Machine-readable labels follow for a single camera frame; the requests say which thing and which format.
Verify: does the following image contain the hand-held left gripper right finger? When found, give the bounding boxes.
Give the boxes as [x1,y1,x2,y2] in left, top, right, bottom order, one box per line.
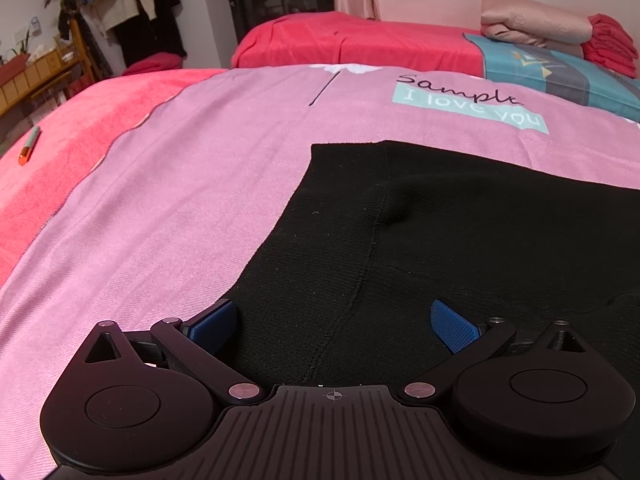
[400,299,589,402]

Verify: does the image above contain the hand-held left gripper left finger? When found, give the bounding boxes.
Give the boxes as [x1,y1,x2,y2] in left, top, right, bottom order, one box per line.
[82,299,266,407]

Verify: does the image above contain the black pants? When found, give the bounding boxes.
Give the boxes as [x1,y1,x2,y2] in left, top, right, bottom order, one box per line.
[227,140,640,392]

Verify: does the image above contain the pink printed blanket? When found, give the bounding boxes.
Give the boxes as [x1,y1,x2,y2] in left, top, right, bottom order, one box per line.
[0,62,640,480]

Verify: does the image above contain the red terry bed cover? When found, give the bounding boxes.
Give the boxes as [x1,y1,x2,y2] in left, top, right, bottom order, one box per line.
[0,67,227,286]

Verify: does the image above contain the green orange pen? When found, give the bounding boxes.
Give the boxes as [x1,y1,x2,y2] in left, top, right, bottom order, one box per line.
[18,126,42,166]

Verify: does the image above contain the red cushion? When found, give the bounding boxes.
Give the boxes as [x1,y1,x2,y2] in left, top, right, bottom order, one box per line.
[121,52,184,77]

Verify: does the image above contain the teal grey striped pillow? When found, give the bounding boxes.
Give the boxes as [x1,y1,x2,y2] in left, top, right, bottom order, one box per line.
[462,32,640,123]

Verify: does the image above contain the black hanging coat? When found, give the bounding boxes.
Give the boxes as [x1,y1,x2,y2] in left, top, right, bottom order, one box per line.
[114,0,189,69]

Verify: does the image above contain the wooden chair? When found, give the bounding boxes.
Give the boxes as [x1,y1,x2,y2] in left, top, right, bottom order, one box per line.
[66,12,115,85]

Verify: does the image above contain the wooden shelf unit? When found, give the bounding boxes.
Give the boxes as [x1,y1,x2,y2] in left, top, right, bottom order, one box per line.
[0,45,84,117]

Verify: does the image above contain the folded pink quilt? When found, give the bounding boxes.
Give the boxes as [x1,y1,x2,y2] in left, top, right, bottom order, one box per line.
[480,0,599,51]

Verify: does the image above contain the folded red blanket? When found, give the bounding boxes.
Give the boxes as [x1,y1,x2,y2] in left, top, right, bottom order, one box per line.
[580,12,640,79]

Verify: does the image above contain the beige hanging jacket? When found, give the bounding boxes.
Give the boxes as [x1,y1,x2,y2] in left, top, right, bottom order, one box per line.
[91,0,160,45]

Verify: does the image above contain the potted plant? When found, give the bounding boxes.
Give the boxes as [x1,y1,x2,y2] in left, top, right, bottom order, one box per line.
[0,29,32,87]

